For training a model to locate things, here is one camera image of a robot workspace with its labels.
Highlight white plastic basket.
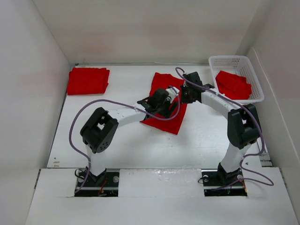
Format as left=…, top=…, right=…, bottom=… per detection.
left=209, top=55, right=264, bottom=105

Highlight folded red t-shirt stack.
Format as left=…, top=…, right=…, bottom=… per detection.
left=67, top=67, right=110, bottom=96

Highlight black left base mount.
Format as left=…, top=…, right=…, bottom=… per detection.
left=74, top=169, right=120, bottom=197

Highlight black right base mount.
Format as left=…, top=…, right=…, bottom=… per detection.
left=198, top=169, right=247, bottom=197

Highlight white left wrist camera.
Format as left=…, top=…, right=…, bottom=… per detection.
left=166, top=86, right=180, bottom=103

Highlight red t-shirts in basket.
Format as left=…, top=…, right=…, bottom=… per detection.
left=216, top=70, right=252, bottom=100

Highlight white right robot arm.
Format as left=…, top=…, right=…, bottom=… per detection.
left=180, top=72, right=262, bottom=187

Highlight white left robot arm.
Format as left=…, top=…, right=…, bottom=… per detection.
left=80, top=86, right=180, bottom=186

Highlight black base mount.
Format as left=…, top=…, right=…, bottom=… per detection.
left=198, top=169, right=247, bottom=197
left=74, top=169, right=120, bottom=197

